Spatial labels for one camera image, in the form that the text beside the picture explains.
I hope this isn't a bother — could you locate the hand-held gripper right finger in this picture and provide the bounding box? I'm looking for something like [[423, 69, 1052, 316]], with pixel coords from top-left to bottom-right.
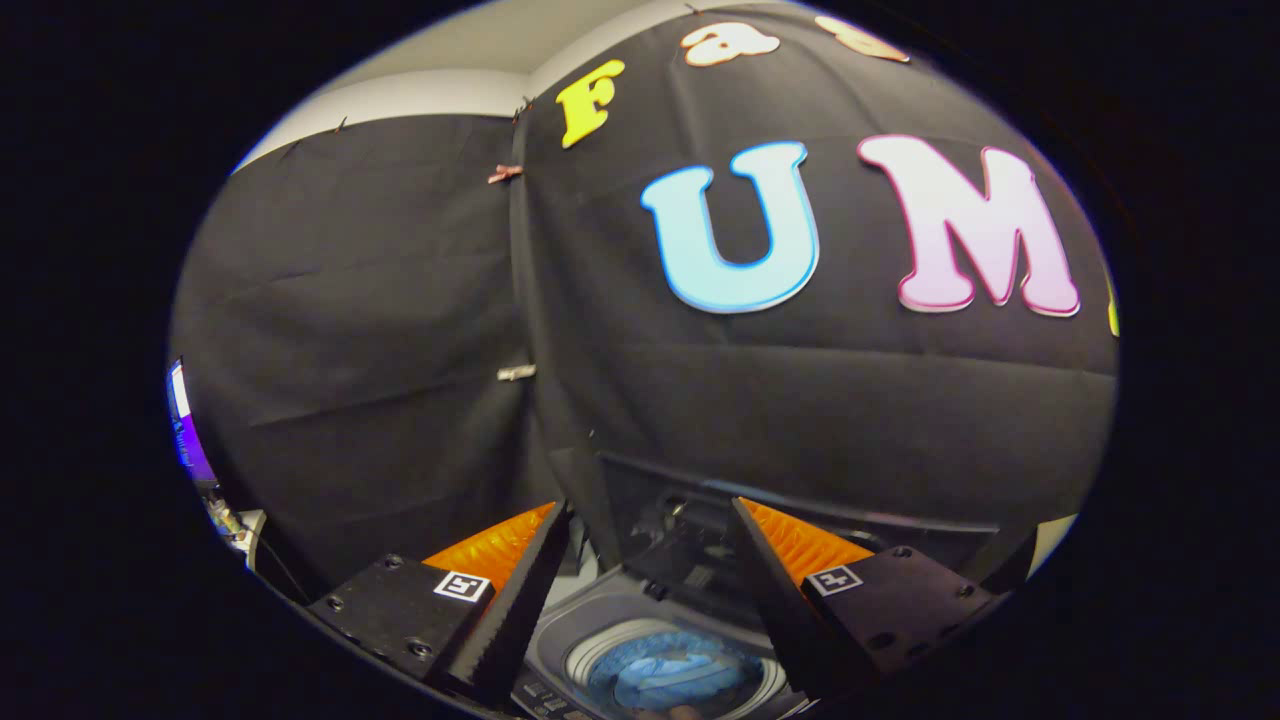
[[732, 497, 1001, 701]]

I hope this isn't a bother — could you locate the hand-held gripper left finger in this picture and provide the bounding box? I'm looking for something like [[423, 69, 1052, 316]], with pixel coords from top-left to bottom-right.
[[308, 500, 571, 706]]

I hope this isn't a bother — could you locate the grey washing machine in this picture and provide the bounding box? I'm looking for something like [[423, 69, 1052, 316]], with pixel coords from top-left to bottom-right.
[[510, 455, 1001, 720]]

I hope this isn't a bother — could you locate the light blue shirt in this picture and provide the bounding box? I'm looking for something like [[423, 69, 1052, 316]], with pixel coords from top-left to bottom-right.
[[590, 630, 766, 713]]

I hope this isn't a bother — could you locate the black backdrop cloth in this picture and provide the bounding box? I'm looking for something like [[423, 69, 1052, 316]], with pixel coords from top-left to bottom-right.
[[170, 5, 1119, 601]]

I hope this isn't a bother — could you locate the purple monitor screen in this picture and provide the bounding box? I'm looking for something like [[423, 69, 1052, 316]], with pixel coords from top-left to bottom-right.
[[167, 360, 217, 486]]

